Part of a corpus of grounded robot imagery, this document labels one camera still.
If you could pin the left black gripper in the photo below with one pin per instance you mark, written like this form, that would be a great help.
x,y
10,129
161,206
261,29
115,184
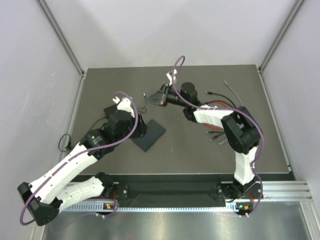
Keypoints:
x,y
142,127

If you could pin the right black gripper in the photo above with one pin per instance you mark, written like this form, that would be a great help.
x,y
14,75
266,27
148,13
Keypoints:
x,y
158,98

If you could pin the black network switch box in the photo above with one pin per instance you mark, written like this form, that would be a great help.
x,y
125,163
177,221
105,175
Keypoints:
x,y
153,133

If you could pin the black ethernet cable long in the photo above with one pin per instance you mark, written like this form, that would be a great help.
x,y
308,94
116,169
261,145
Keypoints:
x,y
218,94

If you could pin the black ethernet cable short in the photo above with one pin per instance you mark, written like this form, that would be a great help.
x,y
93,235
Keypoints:
x,y
215,129

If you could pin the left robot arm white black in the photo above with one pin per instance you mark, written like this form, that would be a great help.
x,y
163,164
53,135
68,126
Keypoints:
x,y
96,144

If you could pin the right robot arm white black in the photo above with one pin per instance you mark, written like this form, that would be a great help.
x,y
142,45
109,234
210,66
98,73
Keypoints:
x,y
242,132

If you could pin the black power adapter brick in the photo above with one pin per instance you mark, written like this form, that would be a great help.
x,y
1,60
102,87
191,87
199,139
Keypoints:
x,y
110,110

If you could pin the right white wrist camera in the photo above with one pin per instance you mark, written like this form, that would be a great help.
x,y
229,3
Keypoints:
x,y
171,75

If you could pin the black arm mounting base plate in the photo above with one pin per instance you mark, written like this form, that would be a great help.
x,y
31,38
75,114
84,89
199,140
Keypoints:
x,y
179,190

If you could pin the slotted grey cable duct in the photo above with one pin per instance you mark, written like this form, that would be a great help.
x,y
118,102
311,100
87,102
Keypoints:
x,y
108,207

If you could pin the right aluminium frame post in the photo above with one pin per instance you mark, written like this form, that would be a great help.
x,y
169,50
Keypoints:
x,y
297,6

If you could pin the aluminium frame post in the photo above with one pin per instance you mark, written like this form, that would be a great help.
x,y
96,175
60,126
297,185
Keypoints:
x,y
297,6
44,7

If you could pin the left aluminium frame post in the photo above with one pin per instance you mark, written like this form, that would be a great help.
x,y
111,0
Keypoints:
x,y
44,7

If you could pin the aluminium front rail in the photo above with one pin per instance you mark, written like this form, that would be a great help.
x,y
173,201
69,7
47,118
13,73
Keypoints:
x,y
295,191

